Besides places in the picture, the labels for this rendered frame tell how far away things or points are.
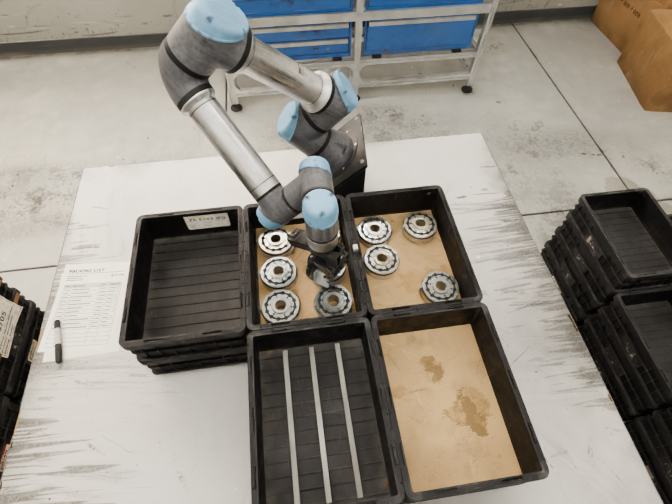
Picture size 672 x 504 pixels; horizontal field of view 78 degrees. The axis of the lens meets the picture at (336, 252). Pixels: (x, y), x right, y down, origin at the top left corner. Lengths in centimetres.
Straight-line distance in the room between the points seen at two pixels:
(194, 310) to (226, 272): 14
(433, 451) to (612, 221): 137
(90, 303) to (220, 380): 50
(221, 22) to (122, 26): 298
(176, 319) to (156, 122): 213
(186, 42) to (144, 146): 205
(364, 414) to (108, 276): 93
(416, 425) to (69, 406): 92
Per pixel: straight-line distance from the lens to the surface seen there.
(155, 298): 127
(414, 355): 113
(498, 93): 344
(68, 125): 341
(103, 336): 143
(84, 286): 155
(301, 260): 124
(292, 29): 284
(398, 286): 121
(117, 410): 133
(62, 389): 142
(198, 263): 129
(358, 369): 110
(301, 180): 97
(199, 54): 101
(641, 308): 207
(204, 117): 105
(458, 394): 113
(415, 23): 297
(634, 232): 213
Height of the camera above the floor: 188
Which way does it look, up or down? 56 degrees down
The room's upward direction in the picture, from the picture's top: 1 degrees clockwise
